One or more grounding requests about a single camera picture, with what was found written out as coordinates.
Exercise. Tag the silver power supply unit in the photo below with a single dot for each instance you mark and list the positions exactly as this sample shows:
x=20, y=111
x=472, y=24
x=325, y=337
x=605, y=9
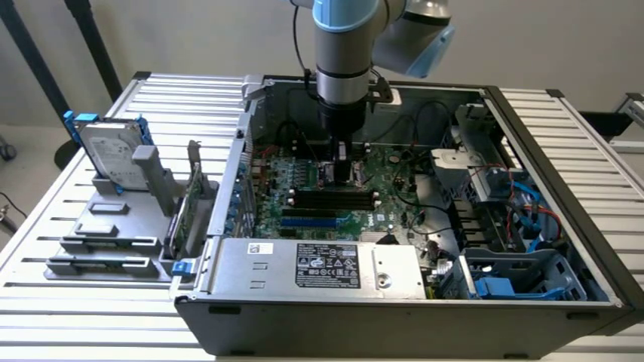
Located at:
x=281, y=269

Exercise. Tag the black open PC case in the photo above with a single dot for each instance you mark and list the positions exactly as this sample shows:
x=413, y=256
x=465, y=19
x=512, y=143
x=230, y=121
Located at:
x=402, y=328

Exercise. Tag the black RAM slots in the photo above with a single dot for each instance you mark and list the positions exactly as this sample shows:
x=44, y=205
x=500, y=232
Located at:
x=332, y=199

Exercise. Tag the grey disk bay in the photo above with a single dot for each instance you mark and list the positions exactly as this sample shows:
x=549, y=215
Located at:
x=522, y=271

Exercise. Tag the aluminium frame table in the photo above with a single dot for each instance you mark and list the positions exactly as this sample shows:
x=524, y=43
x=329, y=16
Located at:
x=628, y=117

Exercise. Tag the blue case latch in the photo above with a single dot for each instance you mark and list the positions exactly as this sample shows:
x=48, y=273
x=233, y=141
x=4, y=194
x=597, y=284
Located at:
x=181, y=268

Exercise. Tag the black stand pole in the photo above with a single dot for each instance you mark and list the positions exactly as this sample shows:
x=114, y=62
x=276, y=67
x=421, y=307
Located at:
x=34, y=60
x=97, y=49

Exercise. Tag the silver chipset heatsink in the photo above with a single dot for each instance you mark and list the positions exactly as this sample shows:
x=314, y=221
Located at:
x=374, y=237

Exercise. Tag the silver metal drive cage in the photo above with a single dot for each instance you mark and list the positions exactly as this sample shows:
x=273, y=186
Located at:
x=468, y=162

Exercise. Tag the green motherboard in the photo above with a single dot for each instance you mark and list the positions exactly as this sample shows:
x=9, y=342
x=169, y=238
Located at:
x=312, y=226

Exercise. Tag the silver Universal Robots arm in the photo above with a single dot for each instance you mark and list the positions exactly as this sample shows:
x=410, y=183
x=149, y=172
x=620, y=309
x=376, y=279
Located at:
x=344, y=45

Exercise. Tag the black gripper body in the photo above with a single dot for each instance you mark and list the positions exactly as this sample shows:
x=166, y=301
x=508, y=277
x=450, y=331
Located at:
x=341, y=118

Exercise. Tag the green graphics card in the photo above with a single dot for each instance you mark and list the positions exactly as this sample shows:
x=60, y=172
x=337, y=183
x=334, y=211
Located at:
x=185, y=215

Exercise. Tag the hard disk with blue caddy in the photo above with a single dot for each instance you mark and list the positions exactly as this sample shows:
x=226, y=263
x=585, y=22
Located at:
x=108, y=154

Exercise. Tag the blue expansion slot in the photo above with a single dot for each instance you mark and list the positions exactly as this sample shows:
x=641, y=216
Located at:
x=308, y=221

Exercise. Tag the grey parts rack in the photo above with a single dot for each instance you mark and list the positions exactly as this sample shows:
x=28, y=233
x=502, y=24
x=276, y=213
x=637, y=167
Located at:
x=156, y=181

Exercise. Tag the CPU socket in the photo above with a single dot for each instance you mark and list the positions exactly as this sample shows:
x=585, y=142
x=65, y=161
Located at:
x=361, y=171

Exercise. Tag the silver CPU chip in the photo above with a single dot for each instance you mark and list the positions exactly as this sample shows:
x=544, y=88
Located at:
x=97, y=228
x=108, y=207

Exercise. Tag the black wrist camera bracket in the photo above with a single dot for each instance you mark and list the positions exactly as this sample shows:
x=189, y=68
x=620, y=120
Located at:
x=380, y=90

